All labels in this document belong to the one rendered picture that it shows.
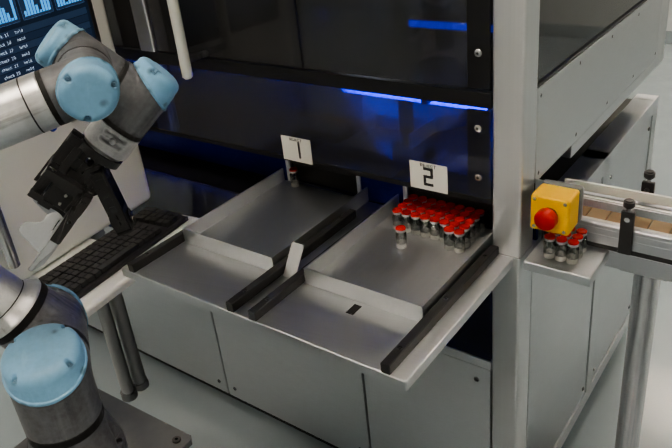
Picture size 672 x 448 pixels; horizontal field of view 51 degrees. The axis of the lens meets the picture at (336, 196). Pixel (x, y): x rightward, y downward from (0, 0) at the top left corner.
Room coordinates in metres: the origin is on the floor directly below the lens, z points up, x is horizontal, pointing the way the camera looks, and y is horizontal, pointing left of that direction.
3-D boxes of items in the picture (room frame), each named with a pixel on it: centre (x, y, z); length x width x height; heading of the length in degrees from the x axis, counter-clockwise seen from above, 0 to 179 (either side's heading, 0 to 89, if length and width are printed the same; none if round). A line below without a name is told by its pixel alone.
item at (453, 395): (2.17, 0.15, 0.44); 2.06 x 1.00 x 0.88; 51
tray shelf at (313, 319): (1.24, 0.05, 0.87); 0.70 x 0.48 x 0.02; 51
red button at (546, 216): (1.09, -0.37, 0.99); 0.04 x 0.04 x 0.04; 51
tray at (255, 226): (1.40, 0.13, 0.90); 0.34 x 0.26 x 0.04; 141
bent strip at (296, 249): (1.14, 0.13, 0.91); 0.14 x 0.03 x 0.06; 141
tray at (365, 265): (1.19, -0.13, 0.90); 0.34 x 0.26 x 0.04; 141
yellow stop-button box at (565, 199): (1.12, -0.40, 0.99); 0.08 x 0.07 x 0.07; 141
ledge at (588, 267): (1.15, -0.44, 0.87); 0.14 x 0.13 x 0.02; 141
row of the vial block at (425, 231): (1.26, -0.19, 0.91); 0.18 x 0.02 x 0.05; 51
